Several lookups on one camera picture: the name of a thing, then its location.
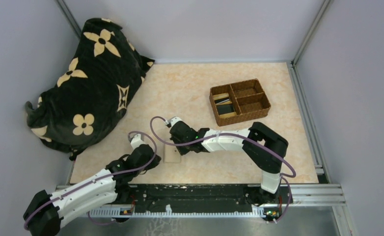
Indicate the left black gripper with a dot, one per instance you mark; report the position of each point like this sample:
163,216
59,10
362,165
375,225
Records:
151,159

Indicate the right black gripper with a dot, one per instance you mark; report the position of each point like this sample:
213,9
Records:
179,143

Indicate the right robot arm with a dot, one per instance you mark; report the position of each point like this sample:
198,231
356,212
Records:
262,145

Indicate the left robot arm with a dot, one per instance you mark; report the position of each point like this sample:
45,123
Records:
47,212

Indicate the cards in basket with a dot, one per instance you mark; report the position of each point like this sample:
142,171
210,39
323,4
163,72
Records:
224,105

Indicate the brown woven divided basket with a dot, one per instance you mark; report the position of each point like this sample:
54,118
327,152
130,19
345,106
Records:
248,97

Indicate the black floral blanket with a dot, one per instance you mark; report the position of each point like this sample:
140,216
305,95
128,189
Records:
92,96

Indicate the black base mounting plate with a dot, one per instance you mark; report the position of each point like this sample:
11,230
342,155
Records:
206,198

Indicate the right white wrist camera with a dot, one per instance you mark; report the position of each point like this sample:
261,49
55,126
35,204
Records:
172,121

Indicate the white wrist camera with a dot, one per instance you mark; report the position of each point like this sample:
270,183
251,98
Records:
172,121
137,140

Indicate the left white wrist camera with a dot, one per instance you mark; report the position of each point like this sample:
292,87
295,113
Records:
137,140

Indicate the aluminium frame rail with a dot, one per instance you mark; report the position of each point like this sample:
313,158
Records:
326,193

